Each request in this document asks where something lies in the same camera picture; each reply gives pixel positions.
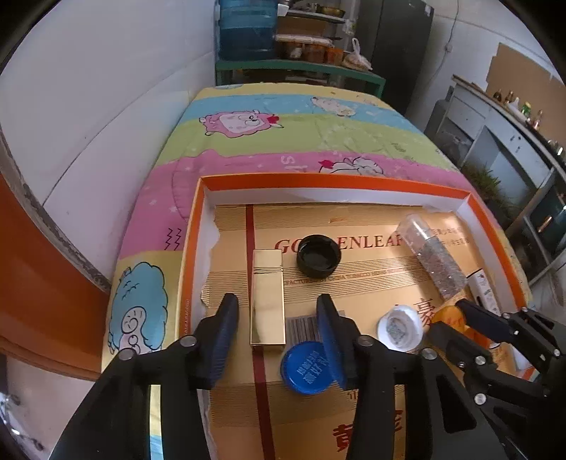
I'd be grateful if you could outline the blue bottle cap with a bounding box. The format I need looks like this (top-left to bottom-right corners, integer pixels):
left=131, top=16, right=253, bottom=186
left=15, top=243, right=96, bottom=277
left=280, top=340, right=341, bottom=394

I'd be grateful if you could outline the brown cardboard box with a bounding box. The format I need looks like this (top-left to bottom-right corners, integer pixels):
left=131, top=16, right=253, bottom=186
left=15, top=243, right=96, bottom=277
left=278, top=18, right=330, bottom=38

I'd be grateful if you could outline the white printed tube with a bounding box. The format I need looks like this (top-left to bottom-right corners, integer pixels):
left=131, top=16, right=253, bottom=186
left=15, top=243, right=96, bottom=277
left=466, top=270, right=502, bottom=317

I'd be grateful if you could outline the metal shelf rack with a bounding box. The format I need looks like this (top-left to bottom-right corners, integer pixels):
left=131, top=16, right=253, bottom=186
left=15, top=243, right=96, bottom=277
left=276, top=0, right=354, bottom=27

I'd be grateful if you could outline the blue water jug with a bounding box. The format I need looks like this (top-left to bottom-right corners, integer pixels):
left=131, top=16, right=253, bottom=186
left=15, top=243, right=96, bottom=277
left=218, top=0, right=278, bottom=62

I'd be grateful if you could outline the black bottle cap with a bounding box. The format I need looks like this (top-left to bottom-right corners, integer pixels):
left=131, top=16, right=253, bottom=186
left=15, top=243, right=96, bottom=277
left=296, top=234, right=342, bottom=275

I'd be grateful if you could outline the gold rectangular case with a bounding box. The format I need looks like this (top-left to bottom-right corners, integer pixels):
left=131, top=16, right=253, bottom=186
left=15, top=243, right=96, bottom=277
left=249, top=249, right=286, bottom=352

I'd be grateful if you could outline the orange-rimmed shallow cardboard box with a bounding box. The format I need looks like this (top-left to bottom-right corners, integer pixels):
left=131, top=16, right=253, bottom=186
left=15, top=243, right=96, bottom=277
left=179, top=173, right=538, bottom=460

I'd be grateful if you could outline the clear glitter tube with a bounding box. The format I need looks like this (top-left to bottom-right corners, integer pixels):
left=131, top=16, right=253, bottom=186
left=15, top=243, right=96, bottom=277
left=395, top=214, right=469, bottom=298

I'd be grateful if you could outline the gold printed cardboard sheet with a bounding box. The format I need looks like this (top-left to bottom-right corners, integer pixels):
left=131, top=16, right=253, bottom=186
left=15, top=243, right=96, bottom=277
left=208, top=204, right=522, bottom=460

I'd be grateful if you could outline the crate of green plants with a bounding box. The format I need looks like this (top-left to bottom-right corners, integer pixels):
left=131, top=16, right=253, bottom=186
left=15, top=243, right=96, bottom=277
left=462, top=161, right=509, bottom=208

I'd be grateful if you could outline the red-brown wooden door frame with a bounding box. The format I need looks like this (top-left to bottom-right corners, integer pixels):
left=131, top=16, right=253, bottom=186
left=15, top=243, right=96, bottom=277
left=0, top=128, right=111, bottom=385

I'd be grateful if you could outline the wall cable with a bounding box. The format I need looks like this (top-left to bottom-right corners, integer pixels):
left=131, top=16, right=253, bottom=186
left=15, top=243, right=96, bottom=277
left=427, top=0, right=461, bottom=89

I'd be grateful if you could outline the dark teal pot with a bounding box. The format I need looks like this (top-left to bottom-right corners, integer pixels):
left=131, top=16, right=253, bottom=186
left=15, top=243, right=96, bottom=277
left=528, top=190, right=566, bottom=248

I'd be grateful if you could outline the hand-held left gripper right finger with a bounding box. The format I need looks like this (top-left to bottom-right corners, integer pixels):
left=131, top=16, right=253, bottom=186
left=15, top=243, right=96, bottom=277
left=316, top=294, right=509, bottom=460

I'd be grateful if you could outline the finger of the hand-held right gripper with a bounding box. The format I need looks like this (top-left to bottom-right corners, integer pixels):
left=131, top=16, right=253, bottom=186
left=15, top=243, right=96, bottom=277
left=427, top=321, right=553, bottom=405
left=455, top=300, right=566, bottom=376

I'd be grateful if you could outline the printed cartoon blanket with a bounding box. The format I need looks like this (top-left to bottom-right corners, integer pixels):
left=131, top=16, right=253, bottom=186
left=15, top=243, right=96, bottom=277
left=102, top=82, right=531, bottom=460

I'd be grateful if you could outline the white bottle cap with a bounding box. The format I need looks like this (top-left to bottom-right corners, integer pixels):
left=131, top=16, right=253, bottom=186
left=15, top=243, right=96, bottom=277
left=377, top=305, right=425, bottom=352

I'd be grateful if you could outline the orange bottle cap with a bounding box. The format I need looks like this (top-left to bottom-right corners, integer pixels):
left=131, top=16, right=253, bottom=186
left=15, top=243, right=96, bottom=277
left=431, top=305, right=476, bottom=341

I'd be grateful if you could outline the white kitchen counter cabinet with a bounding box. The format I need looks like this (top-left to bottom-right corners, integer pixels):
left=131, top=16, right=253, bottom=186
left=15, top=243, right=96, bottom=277
left=442, top=75, right=566, bottom=288

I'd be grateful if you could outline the green table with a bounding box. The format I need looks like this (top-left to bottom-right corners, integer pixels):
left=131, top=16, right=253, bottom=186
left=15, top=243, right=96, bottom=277
left=215, top=59, right=386, bottom=100

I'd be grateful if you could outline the cardboard wall panel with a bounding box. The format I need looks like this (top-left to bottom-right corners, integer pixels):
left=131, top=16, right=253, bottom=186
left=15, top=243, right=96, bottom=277
left=486, top=42, right=566, bottom=142

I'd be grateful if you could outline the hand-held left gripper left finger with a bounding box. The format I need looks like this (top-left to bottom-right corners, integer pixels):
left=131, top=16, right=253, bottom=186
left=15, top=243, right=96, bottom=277
left=51, top=293, right=240, bottom=460

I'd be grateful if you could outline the white plastic bag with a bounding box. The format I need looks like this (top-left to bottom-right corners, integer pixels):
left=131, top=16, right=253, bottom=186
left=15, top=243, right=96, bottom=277
left=342, top=38, right=373, bottom=71

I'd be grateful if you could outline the black refrigerator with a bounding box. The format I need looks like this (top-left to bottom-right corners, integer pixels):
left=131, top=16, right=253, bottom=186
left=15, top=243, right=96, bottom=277
left=356, top=0, right=435, bottom=118

